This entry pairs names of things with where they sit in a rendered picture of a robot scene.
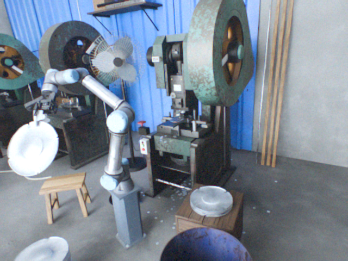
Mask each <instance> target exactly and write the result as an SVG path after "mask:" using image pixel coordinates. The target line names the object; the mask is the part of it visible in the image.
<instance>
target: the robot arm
mask: <svg viewBox="0 0 348 261"><path fill-rule="evenodd" d="M76 81H79V82H80V83H81V84H83V85H84V86H85V87H86V88H88V89H89V90H91V91H92V93H94V94H95V95H96V96H98V97H99V98H100V99H102V100H103V101H105V103H107V104H108V105H109V106H111V107H112V108H113V109H114V112H112V113H111V114H110V115H109V116H108V119H107V125H108V127H109V131H110V133H111V139H110V149H109V158H108V163H107V165H106V166H105V168H104V175H103V176H102V178H101V185H102V186H103V187H104V188H105V189H107V190H114V192H115V193H117V194H125V193H128V192H130V191H132V190H133V188H134V183H133V181H132V179H131V175H130V170H129V163H128V159H126V158H123V157H122V156H123V149H124V144H125V136H126V135H127V134H128V131H129V125H130V124H131V123H132V122H133V121H134V120H135V111H134V109H133V108H132V107H131V106H130V105H129V104H128V103H127V102H126V101H125V100H121V99H119V98H118V97H117V96H115V95H114V94H113V93H112V92H110V91H109V90H108V89H107V88H106V87H104V86H103V85H102V84H101V83H99V82H98V81H96V80H95V79H94V78H93V77H92V76H90V75H89V73H88V71H87V70H86V69H85V68H81V67H80V68H77V69H68V70H65V71H58V70H55V69H54V70H53V69H50V70H48V71H47V74H46V75H45V80H44V83H43V86H42V90H41V95H42V96H40V97H38V98H36V99H35V100H33V101H31V102H28V103H26V104H25V105H24V106H25V108H26V109H27V110H28V111H33V116H34V124H35V126H36V127H37V126H38V121H42V122H45V123H49V122H50V121H51V119H49V118H47V114H56V113H57V110H56V108H57V109H58V105H57V104H56V102H55V100H56V98H58V97H59V95H58V94H57V89H58V86H59V85H62V84H63V85H65V84H68V83H70V84H72V83H74V82H76ZM55 110H56V112H55Z"/></svg>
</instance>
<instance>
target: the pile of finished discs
mask: <svg viewBox="0 0 348 261"><path fill-rule="evenodd" d="M190 205H191V207H192V209H193V210H194V211H195V212H196V213H198V214H200V215H202V216H204V215H206V216H207V217H219V216H223V215H226V214H227V213H229V212H230V211H231V210H232V207H233V198H232V196H231V194H230V193H229V192H226V190H225V189H222V188H220V187H215V186H205V187H200V188H199V189H196V190H195V191H193V192H192V194H191V195H190Z"/></svg>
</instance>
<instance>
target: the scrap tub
mask: <svg viewBox="0 0 348 261"><path fill-rule="evenodd" d="M159 261H253V260H252V258H251V256H250V254H249V252H248V250H247V248H246V247H244V245H243V244H242V243H241V242H240V241H239V240H238V239H237V238H235V237H233V236H232V235H230V234H229V233H226V232H224V231H221V230H219V229H216V228H210V227H195V228H189V229H186V230H184V231H181V232H180V233H178V234H176V235H175V236H174V237H172V238H171V239H170V240H169V242H168V243H167V244H166V245H165V246H164V248H163V250H162V252H161V255H160V260H159Z"/></svg>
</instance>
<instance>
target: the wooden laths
mask: <svg viewBox="0 0 348 261"><path fill-rule="evenodd" d="M287 1H288V0H283V12H282V18H281V30H280V36H279V42H278V55H277V66H276V73H275V83H274V95H273V102H272V113H271V125H270V131H269V142H268V154H267V161H266V165H269V166H270V158H271V146H272V135H273V128H274V117H275V106H276V95H277V89H278V78H279V67H280V60H281V55H282V43H283V32H284V26H285V14H286V7H287ZM293 2H294V0H290V6H289V10H288V22H287V33H286V34H285V45H284V57H283V62H282V73H281V84H280V91H279V101H278V107H277V118H276V129H275V140H274V151H273V158H272V167H275V161H276V150H277V139H278V129H279V123H280V117H281V106H282V96H283V85H284V77H285V69H286V63H287V52H288V47H289V36H290V25H291V20H292V13H293ZM280 5H281V0H277V3H276V16H275V22H274V35H273V42H272V50H271V61H270V73H269V86H268V91H267V99H266V111H265V123H264V136H263V149H262V161H261V165H264V158H265V146H266V134H267V127H268V115H269V109H270V97H271V86H272V73H273V66H274V60H275V48H276V36H277V30H278V18H279V6H280ZM271 7H272V0H271V2H270V9H269V23H268V29H267V36H266V50H265V63H264V70H263V83H262V96H261V104H260V113H259V124H258V137H257V150H256V164H257V157H258V144H259V131H260V125H261V118H262V105H263V92H264V79H265V70H266V59H267V52H268V39H269V32H270V19H271Z"/></svg>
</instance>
